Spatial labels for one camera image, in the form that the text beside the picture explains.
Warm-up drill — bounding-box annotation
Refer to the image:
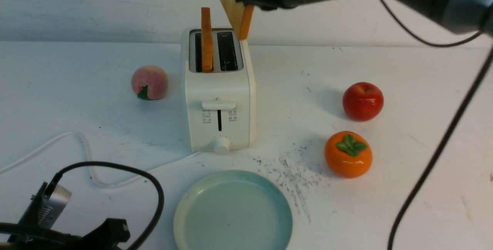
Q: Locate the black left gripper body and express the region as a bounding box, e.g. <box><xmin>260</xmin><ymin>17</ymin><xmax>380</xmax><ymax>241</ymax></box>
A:
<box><xmin>1</xmin><ymin>218</ymin><xmax>130</xmax><ymax>250</ymax></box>

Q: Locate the toast slice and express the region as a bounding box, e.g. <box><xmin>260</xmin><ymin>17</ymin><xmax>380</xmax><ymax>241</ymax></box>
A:
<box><xmin>201</xmin><ymin>7</ymin><xmax>214</xmax><ymax>73</ymax></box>
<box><xmin>220</xmin><ymin>0</ymin><xmax>254</xmax><ymax>40</ymax></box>

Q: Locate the light green plate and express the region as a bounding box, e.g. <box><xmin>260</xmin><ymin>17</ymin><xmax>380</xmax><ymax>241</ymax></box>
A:
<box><xmin>174</xmin><ymin>170</ymin><xmax>293</xmax><ymax>250</ymax></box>

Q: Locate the white two-slot toaster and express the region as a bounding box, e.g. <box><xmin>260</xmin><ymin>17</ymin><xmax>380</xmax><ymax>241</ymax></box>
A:
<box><xmin>180</xmin><ymin>28</ymin><xmax>257</xmax><ymax>154</ymax></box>

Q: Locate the red apple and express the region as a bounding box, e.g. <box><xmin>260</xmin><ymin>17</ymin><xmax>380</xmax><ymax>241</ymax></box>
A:
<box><xmin>343</xmin><ymin>82</ymin><xmax>384</xmax><ymax>122</ymax></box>

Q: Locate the pink peach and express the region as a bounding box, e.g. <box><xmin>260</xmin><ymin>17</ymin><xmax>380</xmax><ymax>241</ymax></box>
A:
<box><xmin>131</xmin><ymin>65</ymin><xmax>169</xmax><ymax>101</ymax></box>

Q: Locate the orange persimmon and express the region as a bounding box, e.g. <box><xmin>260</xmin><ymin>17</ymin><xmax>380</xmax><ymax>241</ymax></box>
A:
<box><xmin>324</xmin><ymin>131</ymin><xmax>373</xmax><ymax>179</ymax></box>

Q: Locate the white power cord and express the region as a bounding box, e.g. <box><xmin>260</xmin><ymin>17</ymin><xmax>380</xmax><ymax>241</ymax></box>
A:
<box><xmin>0</xmin><ymin>131</ymin><xmax>201</xmax><ymax>189</ymax></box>

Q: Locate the black left camera cable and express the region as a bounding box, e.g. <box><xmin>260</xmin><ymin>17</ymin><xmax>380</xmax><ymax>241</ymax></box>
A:
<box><xmin>45</xmin><ymin>161</ymin><xmax>165</xmax><ymax>250</ymax></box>

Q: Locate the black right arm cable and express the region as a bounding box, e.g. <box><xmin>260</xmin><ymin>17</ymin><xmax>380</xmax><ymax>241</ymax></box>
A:
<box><xmin>374</xmin><ymin>0</ymin><xmax>493</xmax><ymax>250</ymax></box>

